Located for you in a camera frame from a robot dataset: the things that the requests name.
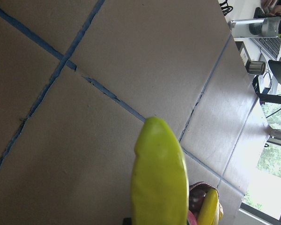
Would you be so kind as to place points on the yellow banana upper bunch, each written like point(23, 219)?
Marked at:
point(211, 211)

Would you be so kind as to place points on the woven wicker basket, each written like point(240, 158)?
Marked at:
point(202, 186)

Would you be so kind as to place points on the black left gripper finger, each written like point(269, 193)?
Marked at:
point(127, 221)

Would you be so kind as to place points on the dark purple plum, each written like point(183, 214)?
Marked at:
point(196, 199)

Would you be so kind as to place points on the red pink apple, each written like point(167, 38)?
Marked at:
point(191, 219)

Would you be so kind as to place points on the small metal cup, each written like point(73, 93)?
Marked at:
point(255, 67)

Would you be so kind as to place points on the grey water bottle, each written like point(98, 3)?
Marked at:
point(266, 27)

